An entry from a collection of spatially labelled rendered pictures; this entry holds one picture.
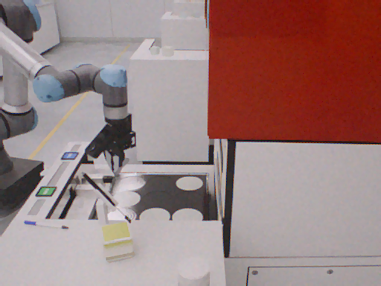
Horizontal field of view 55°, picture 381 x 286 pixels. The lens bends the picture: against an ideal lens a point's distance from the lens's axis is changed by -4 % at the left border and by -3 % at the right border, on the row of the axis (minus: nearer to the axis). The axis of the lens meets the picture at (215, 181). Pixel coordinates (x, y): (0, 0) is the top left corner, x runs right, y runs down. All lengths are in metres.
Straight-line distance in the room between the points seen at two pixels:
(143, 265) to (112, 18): 8.53
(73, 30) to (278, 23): 8.78
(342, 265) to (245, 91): 0.68
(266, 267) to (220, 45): 0.71
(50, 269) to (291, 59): 0.78
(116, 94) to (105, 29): 8.25
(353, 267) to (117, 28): 8.49
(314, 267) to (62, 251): 0.77
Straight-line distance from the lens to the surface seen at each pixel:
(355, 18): 0.97
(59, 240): 1.12
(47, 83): 1.12
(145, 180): 1.45
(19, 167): 1.68
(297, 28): 0.94
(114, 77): 1.13
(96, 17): 9.39
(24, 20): 1.46
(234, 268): 1.25
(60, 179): 1.41
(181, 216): 1.25
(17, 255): 1.10
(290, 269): 1.28
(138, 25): 9.22
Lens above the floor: 1.63
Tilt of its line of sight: 31 degrees down
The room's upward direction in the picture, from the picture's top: 2 degrees clockwise
